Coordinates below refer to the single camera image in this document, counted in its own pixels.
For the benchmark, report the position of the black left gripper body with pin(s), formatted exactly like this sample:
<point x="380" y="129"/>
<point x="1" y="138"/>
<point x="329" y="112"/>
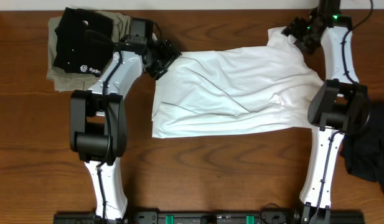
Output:
<point x="166" y="59"/>

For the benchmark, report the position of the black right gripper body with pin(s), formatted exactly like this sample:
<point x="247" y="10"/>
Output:
<point x="306" y="37"/>

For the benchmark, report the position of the white t-shirt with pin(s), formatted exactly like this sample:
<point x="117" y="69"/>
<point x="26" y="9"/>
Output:
<point x="239" y="91"/>

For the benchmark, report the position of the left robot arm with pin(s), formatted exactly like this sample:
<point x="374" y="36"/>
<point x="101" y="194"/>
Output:
<point x="98" y="126"/>

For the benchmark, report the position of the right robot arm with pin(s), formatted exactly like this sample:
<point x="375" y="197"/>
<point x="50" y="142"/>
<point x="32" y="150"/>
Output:
<point x="341" y="106"/>

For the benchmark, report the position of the folded black polo shirt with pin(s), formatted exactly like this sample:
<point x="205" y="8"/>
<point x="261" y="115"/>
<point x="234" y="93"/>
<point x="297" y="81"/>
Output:
<point x="76" y="53"/>

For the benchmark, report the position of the folded khaki garment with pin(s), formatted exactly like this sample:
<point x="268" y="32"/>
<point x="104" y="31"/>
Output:
<point x="75" y="81"/>

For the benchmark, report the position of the dark crumpled garment pile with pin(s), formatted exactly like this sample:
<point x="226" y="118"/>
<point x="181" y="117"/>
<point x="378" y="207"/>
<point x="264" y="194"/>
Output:
<point x="364" y="152"/>

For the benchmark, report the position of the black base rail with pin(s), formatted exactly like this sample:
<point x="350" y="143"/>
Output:
<point x="265" y="216"/>

